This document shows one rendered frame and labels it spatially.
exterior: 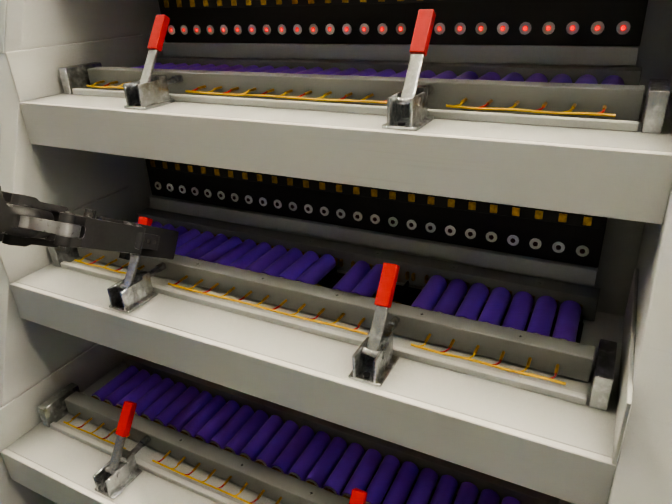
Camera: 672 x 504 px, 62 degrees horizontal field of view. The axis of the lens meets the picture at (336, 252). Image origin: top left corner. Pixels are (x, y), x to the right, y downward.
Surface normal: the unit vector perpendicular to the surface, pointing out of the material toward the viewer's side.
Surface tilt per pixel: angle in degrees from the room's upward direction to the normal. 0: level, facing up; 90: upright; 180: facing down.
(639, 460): 90
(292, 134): 111
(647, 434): 90
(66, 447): 21
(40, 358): 90
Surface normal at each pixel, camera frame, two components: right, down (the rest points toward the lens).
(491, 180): -0.46, 0.40
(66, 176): 0.89, 0.17
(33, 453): -0.04, -0.90
